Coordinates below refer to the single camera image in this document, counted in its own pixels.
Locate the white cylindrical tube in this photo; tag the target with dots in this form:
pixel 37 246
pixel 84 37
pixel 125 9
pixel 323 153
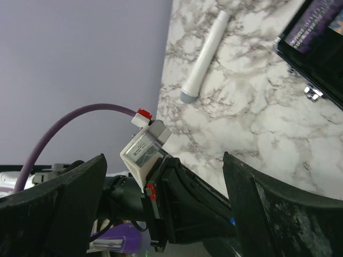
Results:
pixel 191 89

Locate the purple key tag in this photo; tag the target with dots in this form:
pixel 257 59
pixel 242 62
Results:
pixel 123 238

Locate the black poker chip case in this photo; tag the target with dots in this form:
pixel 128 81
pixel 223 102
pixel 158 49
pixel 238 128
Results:
pixel 311 45

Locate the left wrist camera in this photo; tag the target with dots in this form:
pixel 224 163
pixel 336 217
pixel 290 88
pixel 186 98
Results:
pixel 141 153

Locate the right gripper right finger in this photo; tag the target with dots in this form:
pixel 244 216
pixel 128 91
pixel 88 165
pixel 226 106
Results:
pixel 273 218

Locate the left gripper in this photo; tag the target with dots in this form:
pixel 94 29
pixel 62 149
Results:
pixel 177 206

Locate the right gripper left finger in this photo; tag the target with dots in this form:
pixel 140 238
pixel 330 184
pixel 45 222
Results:
pixel 54 218

